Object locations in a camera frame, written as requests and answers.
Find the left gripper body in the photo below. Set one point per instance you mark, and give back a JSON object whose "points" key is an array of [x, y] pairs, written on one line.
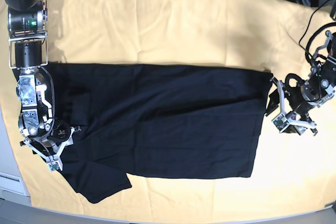
{"points": [[297, 105]]}

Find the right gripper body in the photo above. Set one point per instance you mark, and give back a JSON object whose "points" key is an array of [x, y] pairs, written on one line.
{"points": [[53, 143]]}

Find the dark navy T-shirt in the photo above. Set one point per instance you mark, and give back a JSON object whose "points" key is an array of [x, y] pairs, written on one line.
{"points": [[174, 122]]}

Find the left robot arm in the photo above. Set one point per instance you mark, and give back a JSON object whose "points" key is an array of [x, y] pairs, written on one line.
{"points": [[322, 73]]}

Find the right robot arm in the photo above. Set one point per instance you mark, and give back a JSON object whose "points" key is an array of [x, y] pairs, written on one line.
{"points": [[27, 52]]}

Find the white cabinet drawer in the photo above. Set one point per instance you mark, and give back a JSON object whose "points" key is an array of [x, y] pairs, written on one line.
{"points": [[13, 184]]}

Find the yellow table cloth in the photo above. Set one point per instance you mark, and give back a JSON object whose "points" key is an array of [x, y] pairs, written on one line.
{"points": [[292, 174]]}

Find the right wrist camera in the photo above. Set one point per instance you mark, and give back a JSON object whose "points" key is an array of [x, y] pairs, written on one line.
{"points": [[54, 163]]}

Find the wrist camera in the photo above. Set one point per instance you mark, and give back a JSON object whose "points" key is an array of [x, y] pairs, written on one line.
{"points": [[54, 163], [280, 122]]}

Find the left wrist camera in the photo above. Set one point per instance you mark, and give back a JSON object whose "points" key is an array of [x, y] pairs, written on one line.
{"points": [[280, 122]]}

